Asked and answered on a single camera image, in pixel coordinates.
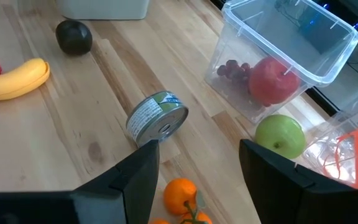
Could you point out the white square container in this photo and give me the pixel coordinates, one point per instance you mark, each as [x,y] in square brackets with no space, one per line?
[104,9]

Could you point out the dark avocado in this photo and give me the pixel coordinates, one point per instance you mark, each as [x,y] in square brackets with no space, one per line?
[73,37]

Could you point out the orange tangerine cluster with stem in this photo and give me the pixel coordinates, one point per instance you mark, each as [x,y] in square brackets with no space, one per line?
[179,196]

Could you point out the yellow toy banana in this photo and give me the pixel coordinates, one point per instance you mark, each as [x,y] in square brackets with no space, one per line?
[14,81]

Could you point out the smooth green apple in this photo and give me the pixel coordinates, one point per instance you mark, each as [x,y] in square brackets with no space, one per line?
[280,135]

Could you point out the red grape bunch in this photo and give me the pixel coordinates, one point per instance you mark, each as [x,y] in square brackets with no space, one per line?
[233,70]

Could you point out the black computer with blue lights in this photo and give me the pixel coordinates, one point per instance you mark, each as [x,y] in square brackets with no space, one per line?
[319,31]

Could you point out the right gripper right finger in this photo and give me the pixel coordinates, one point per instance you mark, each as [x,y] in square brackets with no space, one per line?
[291,199]

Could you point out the dark red apple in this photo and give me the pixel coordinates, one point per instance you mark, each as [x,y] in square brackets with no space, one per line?
[273,81]

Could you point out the green albacore tuna can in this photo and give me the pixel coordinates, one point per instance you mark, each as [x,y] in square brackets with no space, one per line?
[157,118]

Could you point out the clear plastic bin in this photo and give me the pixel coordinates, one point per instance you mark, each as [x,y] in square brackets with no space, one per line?
[244,31]
[328,149]

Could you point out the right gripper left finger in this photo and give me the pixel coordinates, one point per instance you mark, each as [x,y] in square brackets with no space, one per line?
[104,199]

